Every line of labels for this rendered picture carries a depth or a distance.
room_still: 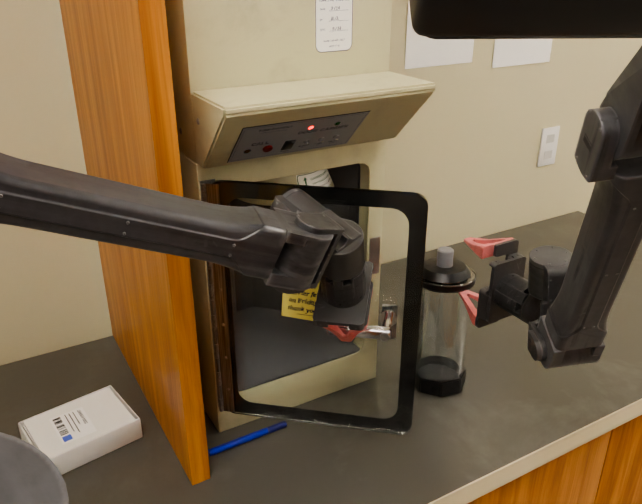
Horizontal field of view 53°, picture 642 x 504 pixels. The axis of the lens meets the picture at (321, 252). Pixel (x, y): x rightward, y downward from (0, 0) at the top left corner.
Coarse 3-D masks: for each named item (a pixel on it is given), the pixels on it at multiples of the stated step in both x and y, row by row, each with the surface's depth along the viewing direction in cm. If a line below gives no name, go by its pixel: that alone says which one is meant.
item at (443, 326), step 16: (432, 304) 111; (448, 304) 110; (464, 304) 112; (432, 320) 112; (448, 320) 111; (464, 320) 113; (432, 336) 113; (448, 336) 113; (464, 336) 115; (432, 352) 114; (448, 352) 114; (464, 352) 117; (416, 368) 119; (432, 368) 116; (448, 368) 115
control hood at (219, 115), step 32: (192, 96) 84; (224, 96) 82; (256, 96) 82; (288, 96) 82; (320, 96) 82; (352, 96) 84; (384, 96) 87; (416, 96) 90; (224, 128) 79; (384, 128) 96; (224, 160) 87
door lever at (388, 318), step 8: (384, 312) 92; (392, 312) 92; (384, 320) 91; (392, 320) 92; (344, 328) 89; (368, 328) 89; (376, 328) 89; (384, 328) 89; (360, 336) 89; (368, 336) 89; (376, 336) 88; (384, 336) 88
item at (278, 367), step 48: (240, 192) 89; (336, 192) 86; (384, 192) 85; (384, 240) 88; (240, 288) 95; (384, 288) 91; (240, 336) 99; (288, 336) 97; (240, 384) 103; (288, 384) 101; (336, 384) 99; (384, 384) 98; (384, 432) 101
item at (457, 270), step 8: (440, 248) 111; (448, 248) 111; (440, 256) 111; (448, 256) 110; (424, 264) 113; (432, 264) 113; (440, 264) 111; (448, 264) 111; (456, 264) 112; (464, 264) 112; (424, 272) 111; (432, 272) 110; (440, 272) 110; (448, 272) 109; (456, 272) 109; (464, 272) 110; (432, 280) 109; (440, 280) 109; (448, 280) 109; (456, 280) 109; (464, 280) 110
